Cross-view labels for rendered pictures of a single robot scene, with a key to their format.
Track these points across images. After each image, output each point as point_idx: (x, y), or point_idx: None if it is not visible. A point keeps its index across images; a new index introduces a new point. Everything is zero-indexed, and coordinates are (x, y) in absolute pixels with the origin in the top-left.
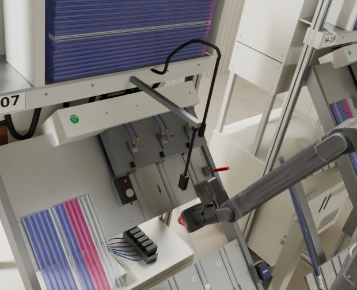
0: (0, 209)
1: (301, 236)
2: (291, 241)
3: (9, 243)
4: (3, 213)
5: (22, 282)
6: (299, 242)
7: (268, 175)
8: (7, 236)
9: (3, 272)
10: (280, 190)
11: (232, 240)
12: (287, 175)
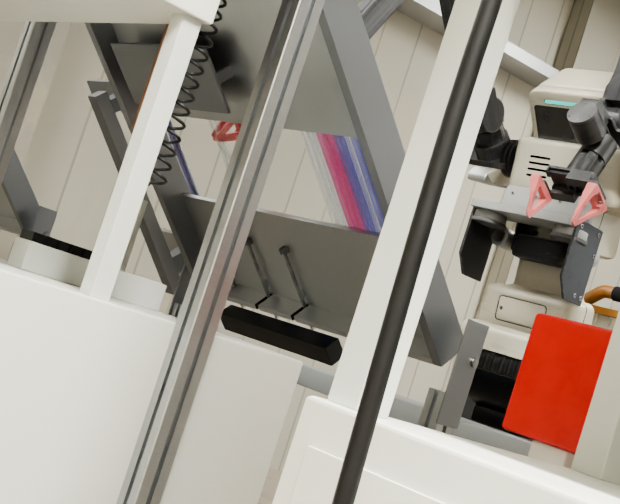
0: (350, 32)
1: (141, 215)
2: None
3: (356, 97)
4: (361, 35)
5: (145, 311)
6: (138, 229)
7: (369, 11)
8: (356, 82)
9: (114, 302)
10: (378, 29)
11: (188, 195)
12: (387, 6)
